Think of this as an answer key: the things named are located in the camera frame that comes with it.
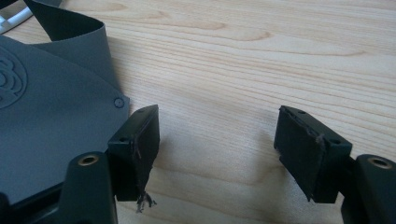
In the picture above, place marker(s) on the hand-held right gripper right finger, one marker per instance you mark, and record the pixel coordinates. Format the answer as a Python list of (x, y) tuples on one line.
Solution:
[(308, 152)]

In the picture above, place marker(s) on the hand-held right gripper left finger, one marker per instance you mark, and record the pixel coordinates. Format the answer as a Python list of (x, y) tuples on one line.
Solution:
[(137, 146)]

